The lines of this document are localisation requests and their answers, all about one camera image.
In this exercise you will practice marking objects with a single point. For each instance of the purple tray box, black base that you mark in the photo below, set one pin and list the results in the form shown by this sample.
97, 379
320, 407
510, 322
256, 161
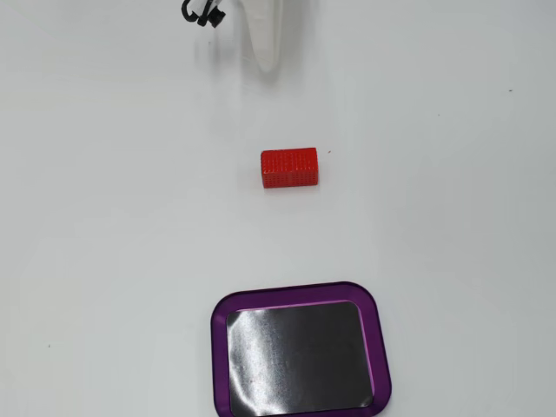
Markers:
299, 356

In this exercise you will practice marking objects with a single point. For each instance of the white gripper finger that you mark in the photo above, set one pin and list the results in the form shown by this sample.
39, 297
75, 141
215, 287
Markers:
263, 30

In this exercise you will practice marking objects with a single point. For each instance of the red perforated cube block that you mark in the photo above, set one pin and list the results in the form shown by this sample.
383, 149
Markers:
290, 167

